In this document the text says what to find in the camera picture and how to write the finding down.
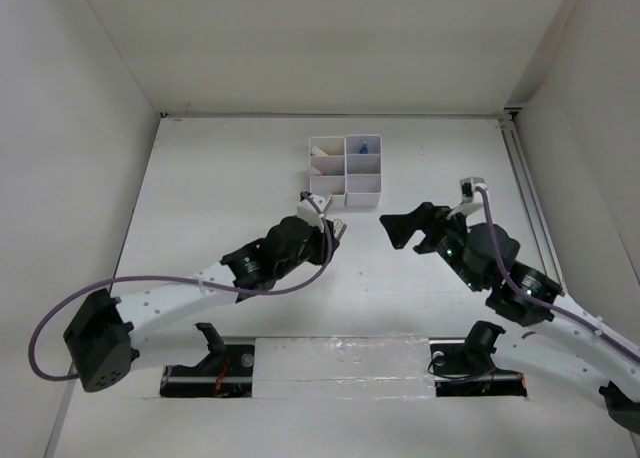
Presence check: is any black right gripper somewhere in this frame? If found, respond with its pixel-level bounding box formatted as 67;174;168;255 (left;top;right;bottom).
379;201;483;292

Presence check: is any yellow highlighter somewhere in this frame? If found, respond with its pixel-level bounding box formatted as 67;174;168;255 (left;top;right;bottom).
310;146;329;157

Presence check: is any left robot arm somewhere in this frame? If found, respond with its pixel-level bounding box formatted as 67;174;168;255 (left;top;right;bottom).
63;216;345;393

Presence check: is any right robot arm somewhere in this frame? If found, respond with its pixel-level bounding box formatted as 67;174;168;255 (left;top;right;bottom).
379;202;639;433

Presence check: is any right white compartment organizer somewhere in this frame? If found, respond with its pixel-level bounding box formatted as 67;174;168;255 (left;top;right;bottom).
345;134;382;208

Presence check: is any white compartment organizer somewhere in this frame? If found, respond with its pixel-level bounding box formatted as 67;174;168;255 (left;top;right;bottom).
345;134;382;208
308;136;346;209

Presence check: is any left white compartment organizer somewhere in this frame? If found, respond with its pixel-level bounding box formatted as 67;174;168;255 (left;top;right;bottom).
308;136;346;209

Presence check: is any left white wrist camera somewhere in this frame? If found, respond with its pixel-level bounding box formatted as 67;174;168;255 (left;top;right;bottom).
296;191;331;232

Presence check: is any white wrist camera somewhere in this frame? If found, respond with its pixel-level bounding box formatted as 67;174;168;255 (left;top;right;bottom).
447;177;487;220
296;191;331;232

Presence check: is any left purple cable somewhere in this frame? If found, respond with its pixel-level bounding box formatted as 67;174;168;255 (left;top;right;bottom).
28;193;335;382

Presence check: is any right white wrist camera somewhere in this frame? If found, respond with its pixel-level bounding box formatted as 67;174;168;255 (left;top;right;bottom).
447;177;487;220

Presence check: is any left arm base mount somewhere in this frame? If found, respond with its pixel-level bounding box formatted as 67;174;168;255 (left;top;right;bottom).
159;322;255;399

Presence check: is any aluminium frame rail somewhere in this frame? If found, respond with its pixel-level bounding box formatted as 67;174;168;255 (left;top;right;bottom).
498;107;563;282

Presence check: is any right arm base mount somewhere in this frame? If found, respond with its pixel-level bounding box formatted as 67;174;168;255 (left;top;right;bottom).
427;321;528;398

